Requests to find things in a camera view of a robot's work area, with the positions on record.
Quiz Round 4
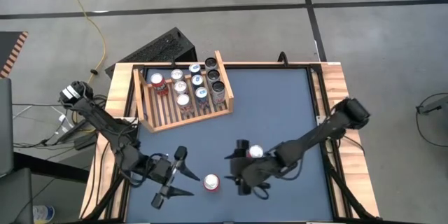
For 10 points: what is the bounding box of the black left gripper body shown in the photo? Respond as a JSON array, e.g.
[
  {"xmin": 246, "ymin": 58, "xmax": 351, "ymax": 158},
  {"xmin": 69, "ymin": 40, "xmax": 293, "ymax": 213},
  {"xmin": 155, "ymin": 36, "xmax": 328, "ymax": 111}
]
[{"xmin": 139, "ymin": 153, "xmax": 183, "ymax": 187}]

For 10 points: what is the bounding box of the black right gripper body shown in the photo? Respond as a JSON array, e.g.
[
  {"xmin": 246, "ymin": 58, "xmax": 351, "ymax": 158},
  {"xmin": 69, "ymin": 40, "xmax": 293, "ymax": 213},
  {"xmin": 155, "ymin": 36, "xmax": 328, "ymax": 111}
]
[{"xmin": 227, "ymin": 148, "xmax": 281, "ymax": 197}]

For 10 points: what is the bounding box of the red Fanta strawberry can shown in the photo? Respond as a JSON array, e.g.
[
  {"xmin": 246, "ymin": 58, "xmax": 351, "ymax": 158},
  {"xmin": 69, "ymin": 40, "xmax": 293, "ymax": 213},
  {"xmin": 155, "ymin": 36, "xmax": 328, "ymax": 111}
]
[
  {"xmin": 150, "ymin": 72, "xmax": 169, "ymax": 97},
  {"xmin": 247, "ymin": 143, "xmax": 265, "ymax": 160},
  {"xmin": 202, "ymin": 174, "xmax": 221, "ymax": 193}
]

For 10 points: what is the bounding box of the silver Diet Coke can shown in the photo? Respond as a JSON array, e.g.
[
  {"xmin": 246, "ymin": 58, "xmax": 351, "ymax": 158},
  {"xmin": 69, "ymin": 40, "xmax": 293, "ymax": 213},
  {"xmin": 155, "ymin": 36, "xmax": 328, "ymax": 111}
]
[
  {"xmin": 170, "ymin": 69, "xmax": 186, "ymax": 83},
  {"xmin": 176, "ymin": 93, "xmax": 194, "ymax": 115},
  {"xmin": 174, "ymin": 80, "xmax": 189, "ymax": 96}
]

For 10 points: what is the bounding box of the white Celsius energy can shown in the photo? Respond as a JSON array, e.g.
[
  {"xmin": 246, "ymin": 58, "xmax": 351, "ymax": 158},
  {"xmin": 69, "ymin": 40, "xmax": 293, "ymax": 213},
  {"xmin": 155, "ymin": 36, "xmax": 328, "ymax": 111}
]
[
  {"xmin": 210, "ymin": 80, "xmax": 227, "ymax": 108},
  {"xmin": 204, "ymin": 57, "xmax": 218, "ymax": 73},
  {"xmin": 206, "ymin": 69, "xmax": 221, "ymax": 85}
]

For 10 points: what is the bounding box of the wooden slatted shelf rack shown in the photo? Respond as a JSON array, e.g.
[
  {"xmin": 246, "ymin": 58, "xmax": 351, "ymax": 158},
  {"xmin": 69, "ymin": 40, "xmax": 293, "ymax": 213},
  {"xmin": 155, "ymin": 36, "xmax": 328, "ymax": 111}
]
[{"xmin": 132, "ymin": 50, "xmax": 235, "ymax": 134}]

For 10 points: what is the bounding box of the wooden table side board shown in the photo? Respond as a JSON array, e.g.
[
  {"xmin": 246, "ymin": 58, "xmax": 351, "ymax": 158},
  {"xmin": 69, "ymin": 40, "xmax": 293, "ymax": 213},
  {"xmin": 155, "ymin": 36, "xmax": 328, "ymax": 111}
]
[
  {"xmin": 320, "ymin": 62, "xmax": 381, "ymax": 218},
  {"xmin": 79, "ymin": 62, "xmax": 141, "ymax": 220}
]

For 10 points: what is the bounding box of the black perforated computer tower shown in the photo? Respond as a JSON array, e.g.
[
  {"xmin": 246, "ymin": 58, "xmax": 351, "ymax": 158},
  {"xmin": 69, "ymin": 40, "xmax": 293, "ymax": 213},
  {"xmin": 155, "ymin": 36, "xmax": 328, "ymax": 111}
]
[{"xmin": 104, "ymin": 27, "xmax": 197, "ymax": 80}]

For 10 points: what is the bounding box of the black floor bar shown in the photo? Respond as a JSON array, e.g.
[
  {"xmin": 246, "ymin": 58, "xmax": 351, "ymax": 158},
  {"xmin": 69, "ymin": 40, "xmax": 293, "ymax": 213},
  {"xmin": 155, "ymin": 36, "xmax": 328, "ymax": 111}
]
[{"xmin": 13, "ymin": 150, "xmax": 90, "ymax": 183}]

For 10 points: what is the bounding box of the white blue container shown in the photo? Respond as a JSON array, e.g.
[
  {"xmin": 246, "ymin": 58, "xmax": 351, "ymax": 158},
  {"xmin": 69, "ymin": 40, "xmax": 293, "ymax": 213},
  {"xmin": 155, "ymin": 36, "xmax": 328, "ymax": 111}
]
[{"xmin": 32, "ymin": 204, "xmax": 56, "ymax": 224}]

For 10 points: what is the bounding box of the grey stand leg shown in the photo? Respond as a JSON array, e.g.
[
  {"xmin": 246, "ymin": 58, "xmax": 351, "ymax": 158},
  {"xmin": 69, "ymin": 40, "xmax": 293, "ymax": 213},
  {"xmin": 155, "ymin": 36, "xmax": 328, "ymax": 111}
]
[{"xmin": 416, "ymin": 96, "xmax": 448, "ymax": 115}]

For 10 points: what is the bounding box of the black mat orange striped edge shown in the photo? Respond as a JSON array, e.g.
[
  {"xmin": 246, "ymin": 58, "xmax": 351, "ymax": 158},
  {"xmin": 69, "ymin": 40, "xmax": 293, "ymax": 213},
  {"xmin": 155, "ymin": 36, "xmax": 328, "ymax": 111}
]
[{"xmin": 0, "ymin": 30, "xmax": 29, "ymax": 79}]

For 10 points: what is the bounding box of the black arched clamp handle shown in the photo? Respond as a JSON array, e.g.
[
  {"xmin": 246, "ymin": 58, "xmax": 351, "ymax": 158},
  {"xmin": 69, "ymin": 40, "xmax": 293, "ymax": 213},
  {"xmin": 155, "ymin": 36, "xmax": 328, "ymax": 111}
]
[{"xmin": 277, "ymin": 51, "xmax": 291, "ymax": 67}]

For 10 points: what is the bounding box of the yellow cable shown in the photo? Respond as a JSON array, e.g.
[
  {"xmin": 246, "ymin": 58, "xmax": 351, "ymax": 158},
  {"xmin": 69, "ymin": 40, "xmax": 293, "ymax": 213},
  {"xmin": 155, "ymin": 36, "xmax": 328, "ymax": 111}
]
[{"xmin": 55, "ymin": 0, "xmax": 107, "ymax": 85}]

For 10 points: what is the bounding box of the black looped floor cable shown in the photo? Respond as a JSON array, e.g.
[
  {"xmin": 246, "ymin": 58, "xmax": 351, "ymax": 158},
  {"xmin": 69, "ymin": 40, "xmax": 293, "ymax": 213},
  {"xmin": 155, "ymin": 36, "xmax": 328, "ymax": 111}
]
[{"xmin": 415, "ymin": 92, "xmax": 448, "ymax": 153}]

